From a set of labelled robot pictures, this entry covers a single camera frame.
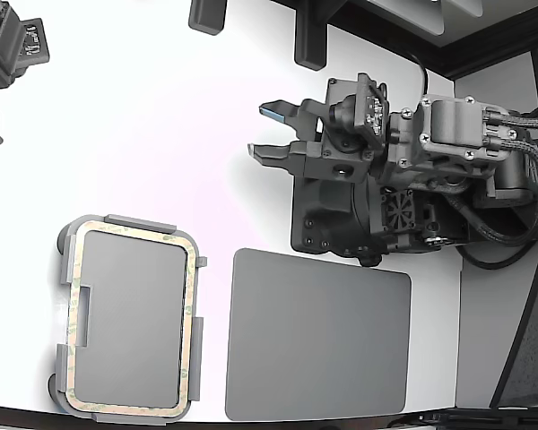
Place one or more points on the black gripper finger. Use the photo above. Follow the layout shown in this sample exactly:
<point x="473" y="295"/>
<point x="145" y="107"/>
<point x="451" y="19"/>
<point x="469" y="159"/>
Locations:
<point x="305" y="114"/>
<point x="278" y="154"/>

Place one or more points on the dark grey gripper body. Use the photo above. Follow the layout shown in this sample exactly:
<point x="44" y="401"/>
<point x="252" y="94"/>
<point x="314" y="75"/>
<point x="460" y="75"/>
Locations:
<point x="332" y="210"/>

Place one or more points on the rectangular frame with tan liner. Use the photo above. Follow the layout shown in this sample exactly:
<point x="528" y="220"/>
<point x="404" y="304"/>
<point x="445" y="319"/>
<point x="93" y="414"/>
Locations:
<point x="72" y="322"/>

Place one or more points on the grey holder with black legs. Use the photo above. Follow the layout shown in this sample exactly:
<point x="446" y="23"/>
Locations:
<point x="130" y="313"/>

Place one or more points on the flat grey mat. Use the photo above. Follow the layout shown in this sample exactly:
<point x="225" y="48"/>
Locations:
<point x="318" y="336"/>

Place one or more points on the dark grey block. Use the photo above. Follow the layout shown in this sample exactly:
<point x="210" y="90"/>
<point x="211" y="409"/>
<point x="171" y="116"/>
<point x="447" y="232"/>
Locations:
<point x="206" y="15"/>

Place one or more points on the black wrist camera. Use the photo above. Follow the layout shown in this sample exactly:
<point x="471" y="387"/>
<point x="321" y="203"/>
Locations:
<point x="363" y="112"/>

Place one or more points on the black bracket block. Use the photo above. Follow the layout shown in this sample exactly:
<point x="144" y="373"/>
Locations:
<point x="311" y="36"/>

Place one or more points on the black frame rail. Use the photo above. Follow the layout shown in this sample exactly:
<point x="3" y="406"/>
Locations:
<point x="475" y="49"/>

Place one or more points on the black camera mount assembly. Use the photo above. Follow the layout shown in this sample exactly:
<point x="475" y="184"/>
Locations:
<point x="4" y="49"/>

